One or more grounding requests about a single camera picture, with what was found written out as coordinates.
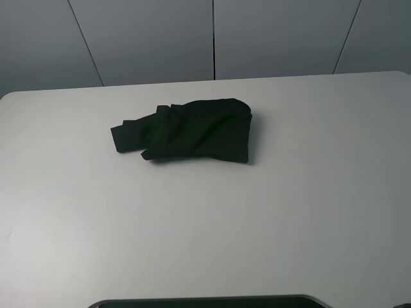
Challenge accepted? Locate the black printed t-shirt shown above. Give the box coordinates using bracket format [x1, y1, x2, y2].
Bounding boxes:
[110, 98, 252, 164]

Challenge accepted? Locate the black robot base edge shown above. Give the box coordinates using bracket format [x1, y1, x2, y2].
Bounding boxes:
[90, 295, 326, 308]

